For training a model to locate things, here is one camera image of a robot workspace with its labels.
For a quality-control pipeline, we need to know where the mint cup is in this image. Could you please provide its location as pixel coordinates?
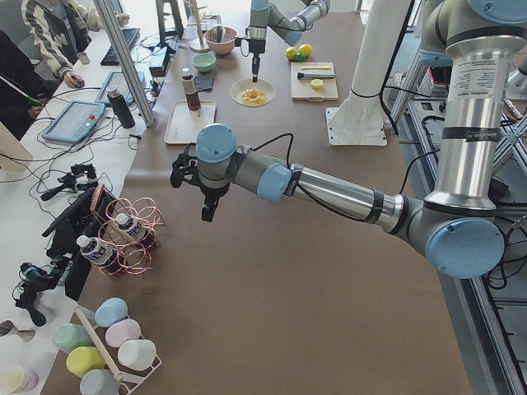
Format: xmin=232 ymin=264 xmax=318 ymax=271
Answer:
xmin=53 ymin=323 xmax=92 ymax=355

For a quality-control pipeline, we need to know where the black thermos bottle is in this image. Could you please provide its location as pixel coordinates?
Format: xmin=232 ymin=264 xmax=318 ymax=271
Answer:
xmin=107 ymin=86 xmax=135 ymax=129

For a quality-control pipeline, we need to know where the blue cup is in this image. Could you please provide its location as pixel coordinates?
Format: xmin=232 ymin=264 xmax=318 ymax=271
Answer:
xmin=95 ymin=297 xmax=128 ymax=328

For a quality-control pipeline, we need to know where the black keyboard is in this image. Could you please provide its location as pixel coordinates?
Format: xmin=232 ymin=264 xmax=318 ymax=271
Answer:
xmin=100 ymin=27 xmax=142 ymax=67

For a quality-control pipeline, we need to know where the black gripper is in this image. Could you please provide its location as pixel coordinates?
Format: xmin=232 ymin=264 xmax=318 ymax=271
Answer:
xmin=170 ymin=143 xmax=221 ymax=222
xmin=235 ymin=37 xmax=266 ymax=83

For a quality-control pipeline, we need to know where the copper wire bottle rack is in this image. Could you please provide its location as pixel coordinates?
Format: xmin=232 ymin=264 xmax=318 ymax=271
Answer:
xmin=90 ymin=184 xmax=165 ymax=280

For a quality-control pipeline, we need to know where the braided donut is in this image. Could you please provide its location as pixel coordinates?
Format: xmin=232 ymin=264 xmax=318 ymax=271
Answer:
xmin=241 ymin=88 xmax=267 ymax=106

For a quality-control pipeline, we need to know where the blue teach pendant far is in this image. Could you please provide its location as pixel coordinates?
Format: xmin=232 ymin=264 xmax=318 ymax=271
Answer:
xmin=96 ymin=72 xmax=134 ymax=107

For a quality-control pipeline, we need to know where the white cup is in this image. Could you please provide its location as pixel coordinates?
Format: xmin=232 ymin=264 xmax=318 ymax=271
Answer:
xmin=118 ymin=339 xmax=156 ymax=371

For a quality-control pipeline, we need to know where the white cup rack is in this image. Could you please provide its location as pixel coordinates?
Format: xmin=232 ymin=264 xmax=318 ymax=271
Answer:
xmin=73 ymin=304 xmax=163 ymax=394

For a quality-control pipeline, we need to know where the yellow cup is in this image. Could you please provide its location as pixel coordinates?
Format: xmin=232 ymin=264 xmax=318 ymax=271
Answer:
xmin=66 ymin=346 xmax=105 ymax=378

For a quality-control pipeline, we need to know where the whole lemon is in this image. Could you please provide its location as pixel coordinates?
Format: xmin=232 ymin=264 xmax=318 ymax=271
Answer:
xmin=286 ymin=46 xmax=298 ymax=60
xmin=297 ymin=44 xmax=314 ymax=58

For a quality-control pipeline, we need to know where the person in striped jacket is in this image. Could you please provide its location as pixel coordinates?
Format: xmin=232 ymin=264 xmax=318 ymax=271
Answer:
xmin=21 ymin=0 xmax=104 ymax=88

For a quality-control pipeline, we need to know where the grey folded cloth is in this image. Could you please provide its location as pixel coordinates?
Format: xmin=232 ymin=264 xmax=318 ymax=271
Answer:
xmin=194 ymin=74 xmax=215 ymax=92

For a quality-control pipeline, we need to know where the mint green bowl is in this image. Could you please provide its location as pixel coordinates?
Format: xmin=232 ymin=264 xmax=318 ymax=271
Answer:
xmin=192 ymin=53 xmax=217 ymax=72

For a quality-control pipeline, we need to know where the wooden round stand base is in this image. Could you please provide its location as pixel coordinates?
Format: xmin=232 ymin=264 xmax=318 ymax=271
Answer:
xmin=189 ymin=38 xmax=210 ymax=53

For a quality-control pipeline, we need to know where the yellow plastic knife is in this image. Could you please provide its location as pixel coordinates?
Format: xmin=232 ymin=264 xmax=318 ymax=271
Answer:
xmin=301 ymin=65 xmax=331 ymax=71

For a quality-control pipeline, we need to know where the whole lemon lower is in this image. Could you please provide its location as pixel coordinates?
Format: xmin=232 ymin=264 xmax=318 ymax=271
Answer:
xmin=286 ymin=46 xmax=298 ymax=60

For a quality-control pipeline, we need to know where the cream rabbit tray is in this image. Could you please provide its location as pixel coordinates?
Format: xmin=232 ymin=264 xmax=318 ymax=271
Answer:
xmin=164 ymin=100 xmax=217 ymax=145

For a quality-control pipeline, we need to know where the aluminium frame post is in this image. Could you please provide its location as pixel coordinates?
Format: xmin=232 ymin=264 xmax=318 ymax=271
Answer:
xmin=94 ymin=0 xmax=155 ymax=128

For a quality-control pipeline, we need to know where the steel muddler black tip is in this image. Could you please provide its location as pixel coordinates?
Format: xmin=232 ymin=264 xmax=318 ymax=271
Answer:
xmin=296 ymin=72 xmax=335 ymax=80

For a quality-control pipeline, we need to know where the pink cup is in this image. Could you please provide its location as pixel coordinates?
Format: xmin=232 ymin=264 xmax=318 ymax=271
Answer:
xmin=105 ymin=318 xmax=141 ymax=348

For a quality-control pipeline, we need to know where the grey cup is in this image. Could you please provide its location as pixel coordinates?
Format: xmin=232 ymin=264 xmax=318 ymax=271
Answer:
xmin=80 ymin=369 xmax=120 ymax=395

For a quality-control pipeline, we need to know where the pink ice bowl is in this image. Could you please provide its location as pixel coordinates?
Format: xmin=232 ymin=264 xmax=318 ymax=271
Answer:
xmin=204 ymin=26 xmax=237 ymax=55

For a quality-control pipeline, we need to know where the bamboo cutting board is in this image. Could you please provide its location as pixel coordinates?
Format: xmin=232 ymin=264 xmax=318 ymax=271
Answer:
xmin=291 ymin=62 xmax=338 ymax=101

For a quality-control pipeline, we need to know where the steel ice scoop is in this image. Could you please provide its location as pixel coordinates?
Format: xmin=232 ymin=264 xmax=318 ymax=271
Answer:
xmin=209 ymin=24 xmax=226 ymax=43

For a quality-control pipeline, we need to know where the whole lemon upper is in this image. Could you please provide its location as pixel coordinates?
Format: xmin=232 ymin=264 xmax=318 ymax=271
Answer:
xmin=297 ymin=44 xmax=314 ymax=58

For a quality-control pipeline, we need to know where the white round plate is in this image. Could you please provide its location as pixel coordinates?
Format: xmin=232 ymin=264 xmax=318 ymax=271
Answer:
xmin=230 ymin=79 xmax=275 ymax=108

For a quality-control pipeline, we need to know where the blue teach pendant near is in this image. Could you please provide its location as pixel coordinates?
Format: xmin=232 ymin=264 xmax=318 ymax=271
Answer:
xmin=42 ymin=100 xmax=105 ymax=144

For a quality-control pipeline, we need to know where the blue teach pendant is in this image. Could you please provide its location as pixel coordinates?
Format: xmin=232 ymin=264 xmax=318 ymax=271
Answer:
xmin=96 ymin=72 xmax=134 ymax=107
xmin=42 ymin=100 xmax=105 ymax=144

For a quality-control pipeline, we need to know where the lemon half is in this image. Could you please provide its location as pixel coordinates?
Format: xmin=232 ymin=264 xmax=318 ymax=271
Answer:
xmin=310 ymin=79 xmax=324 ymax=91

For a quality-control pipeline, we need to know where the brown tea bottle on tray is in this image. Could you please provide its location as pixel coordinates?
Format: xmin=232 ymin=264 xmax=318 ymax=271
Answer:
xmin=181 ymin=67 xmax=201 ymax=111

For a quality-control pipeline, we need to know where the tea bottle in rack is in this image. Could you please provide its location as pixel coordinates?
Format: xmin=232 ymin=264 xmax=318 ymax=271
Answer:
xmin=115 ymin=212 xmax=148 ymax=242
xmin=76 ymin=235 xmax=120 ymax=275

